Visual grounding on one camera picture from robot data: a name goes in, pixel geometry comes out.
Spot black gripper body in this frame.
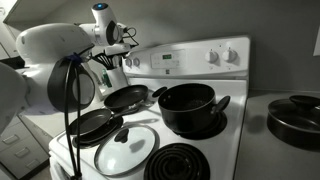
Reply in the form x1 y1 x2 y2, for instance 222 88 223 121
117 27 130 45

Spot white electric stove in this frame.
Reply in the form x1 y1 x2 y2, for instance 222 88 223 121
48 35 251 180

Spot metal whisk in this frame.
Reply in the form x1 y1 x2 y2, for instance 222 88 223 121
111 54 123 70

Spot black spatula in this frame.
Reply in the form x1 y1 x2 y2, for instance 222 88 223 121
90 55 109 70

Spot white utensil crock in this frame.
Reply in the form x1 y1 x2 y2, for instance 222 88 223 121
106 67 130 92

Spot green dish soap bottle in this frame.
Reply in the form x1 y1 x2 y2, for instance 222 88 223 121
101 68 113 89

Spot white paper towel roll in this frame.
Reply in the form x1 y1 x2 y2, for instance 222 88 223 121
89 62 105 102

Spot black frying pan rear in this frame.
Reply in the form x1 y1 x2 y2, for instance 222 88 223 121
103 84 161 113

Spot black frying pan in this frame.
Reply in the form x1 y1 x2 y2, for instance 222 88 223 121
103 84 161 113
68 105 142 138

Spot black frying pan front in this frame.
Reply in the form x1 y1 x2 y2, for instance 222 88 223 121
68 105 142 138

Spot black stock pot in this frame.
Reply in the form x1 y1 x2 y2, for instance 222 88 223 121
151 83 232 135

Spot glass pot lid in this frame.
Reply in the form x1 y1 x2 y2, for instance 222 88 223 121
93 123 160 178

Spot grey drawer cabinet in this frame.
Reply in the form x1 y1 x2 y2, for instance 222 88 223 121
0 114 52 180

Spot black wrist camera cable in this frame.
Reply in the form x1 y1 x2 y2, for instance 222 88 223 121
122 26 140 48

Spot blue cable strap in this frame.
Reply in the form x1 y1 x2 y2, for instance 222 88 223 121
65 52 83 65

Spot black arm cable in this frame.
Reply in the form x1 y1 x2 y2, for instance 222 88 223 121
63 57 75 180
73 61 84 180

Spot white wall cabinet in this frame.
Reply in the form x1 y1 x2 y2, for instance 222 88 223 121
0 0 22 62

